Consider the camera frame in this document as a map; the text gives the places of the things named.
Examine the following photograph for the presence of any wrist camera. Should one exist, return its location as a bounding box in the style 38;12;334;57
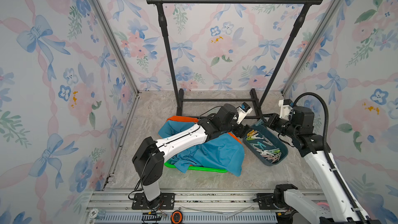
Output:
237;103;252;124
278;99;293;120

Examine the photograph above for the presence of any black corrugated cable hose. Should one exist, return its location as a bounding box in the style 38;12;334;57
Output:
292;92;371;224

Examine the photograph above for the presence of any orange t-shirt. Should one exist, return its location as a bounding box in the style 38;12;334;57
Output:
166;116;242;144

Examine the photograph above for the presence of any pink round object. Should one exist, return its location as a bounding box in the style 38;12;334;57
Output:
317;202;330;211

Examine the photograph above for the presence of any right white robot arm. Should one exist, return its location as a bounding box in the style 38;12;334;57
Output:
262;106;380;224

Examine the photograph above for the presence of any dark teal clothespin bin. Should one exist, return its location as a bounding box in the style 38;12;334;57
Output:
243;120;289;167

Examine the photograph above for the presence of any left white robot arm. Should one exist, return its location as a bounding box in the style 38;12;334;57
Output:
132;103;252;207

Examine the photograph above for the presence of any teal t-shirt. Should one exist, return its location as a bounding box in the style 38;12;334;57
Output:
158;121;245;177

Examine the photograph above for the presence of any green plastic tray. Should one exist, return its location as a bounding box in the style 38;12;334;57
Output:
164;162;228;173

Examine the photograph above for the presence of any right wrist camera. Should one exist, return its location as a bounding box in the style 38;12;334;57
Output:
278;99;293;120

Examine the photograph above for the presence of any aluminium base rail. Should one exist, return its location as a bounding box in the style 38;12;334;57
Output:
81;188;280;224

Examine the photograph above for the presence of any black clothes rack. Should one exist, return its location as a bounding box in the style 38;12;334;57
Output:
146;0;323;119

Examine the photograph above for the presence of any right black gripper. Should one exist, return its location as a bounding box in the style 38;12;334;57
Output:
261;112;298;140

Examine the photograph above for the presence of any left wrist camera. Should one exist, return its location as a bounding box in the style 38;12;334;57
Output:
237;103;252;124

